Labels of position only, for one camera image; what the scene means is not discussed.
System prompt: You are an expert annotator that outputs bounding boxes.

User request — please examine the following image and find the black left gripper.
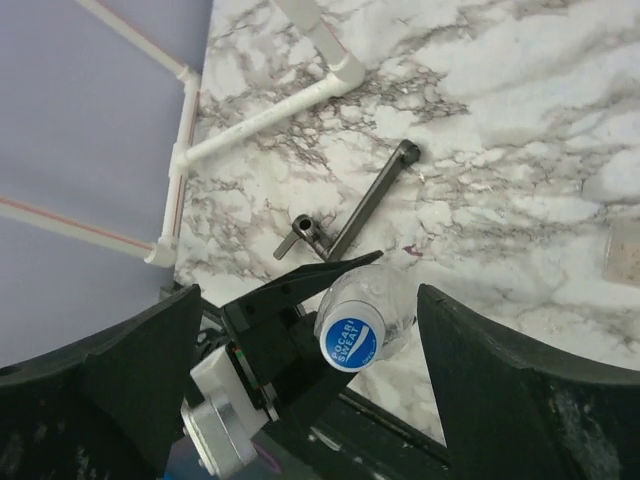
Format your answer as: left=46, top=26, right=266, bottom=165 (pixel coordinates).
left=199, top=249, right=386, bottom=480

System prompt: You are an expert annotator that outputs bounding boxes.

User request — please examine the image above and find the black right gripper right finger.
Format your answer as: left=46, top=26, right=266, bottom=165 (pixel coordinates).
left=417, top=285, right=639, bottom=479

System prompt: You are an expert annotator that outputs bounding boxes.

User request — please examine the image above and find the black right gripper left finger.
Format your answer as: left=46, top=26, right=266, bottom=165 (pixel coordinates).
left=1, top=286, right=201, bottom=479

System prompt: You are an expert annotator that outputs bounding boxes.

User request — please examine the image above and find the blue white cap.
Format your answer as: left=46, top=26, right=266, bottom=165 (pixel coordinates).
left=319, top=300, right=385, bottom=373

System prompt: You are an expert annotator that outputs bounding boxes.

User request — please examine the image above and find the clear plastic bottle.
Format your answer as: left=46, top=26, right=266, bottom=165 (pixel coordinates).
left=314, top=264, right=416, bottom=364

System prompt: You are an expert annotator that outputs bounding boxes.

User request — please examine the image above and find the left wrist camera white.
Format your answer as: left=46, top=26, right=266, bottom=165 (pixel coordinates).
left=181, top=344, right=279, bottom=479

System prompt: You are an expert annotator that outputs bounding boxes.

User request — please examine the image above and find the grey metal crank handle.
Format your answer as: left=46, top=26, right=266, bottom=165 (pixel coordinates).
left=273, top=139, right=422, bottom=264

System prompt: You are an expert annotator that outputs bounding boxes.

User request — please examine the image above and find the white pvc pipe frame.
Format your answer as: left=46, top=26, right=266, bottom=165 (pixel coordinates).
left=0, top=0, right=366, bottom=269

